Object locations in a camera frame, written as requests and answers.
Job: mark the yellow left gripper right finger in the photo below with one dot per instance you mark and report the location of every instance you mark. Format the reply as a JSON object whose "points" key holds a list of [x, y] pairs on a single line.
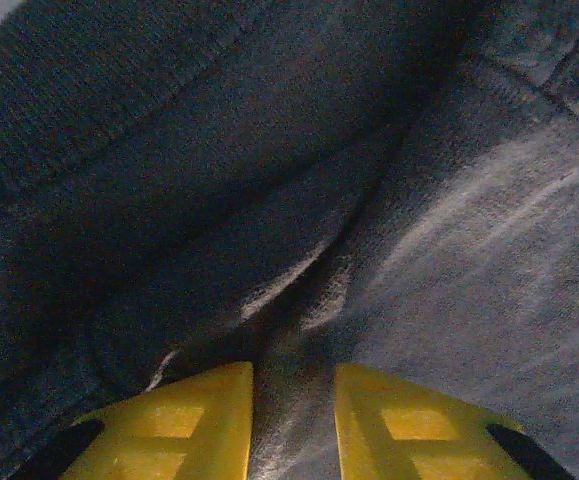
{"points": [[419, 430]]}

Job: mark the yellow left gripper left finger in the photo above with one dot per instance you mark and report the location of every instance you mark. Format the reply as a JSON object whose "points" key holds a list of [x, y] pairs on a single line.
{"points": [[179, 430]]}

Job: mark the dark grey t-shirt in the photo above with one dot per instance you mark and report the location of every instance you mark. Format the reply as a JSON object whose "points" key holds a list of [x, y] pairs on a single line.
{"points": [[319, 175]]}

